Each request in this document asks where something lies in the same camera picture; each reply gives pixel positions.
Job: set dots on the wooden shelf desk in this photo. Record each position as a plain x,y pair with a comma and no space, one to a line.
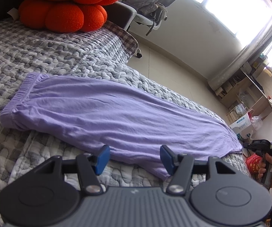
254,92

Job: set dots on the white paper bag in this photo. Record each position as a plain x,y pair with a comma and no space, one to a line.
242,125

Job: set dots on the purple pants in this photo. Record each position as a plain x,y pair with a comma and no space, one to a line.
114,113

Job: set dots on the grey white puckered quilt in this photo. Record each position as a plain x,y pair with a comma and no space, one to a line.
126,72

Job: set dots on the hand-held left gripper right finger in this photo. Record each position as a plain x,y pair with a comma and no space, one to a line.
167,159

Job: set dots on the orange pumpkin cushions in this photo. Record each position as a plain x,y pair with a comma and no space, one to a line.
121,14

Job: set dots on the white grey office chair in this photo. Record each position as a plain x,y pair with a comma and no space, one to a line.
145,20

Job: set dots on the red bucket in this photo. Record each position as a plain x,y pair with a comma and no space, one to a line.
254,163

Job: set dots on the grey curtain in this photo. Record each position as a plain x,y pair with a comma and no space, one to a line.
249,49

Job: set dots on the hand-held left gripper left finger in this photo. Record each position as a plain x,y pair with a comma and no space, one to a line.
102,159

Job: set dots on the grey backpack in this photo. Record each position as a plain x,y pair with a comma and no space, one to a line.
145,1

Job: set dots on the clear plastic bag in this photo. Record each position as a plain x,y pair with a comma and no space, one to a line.
256,123

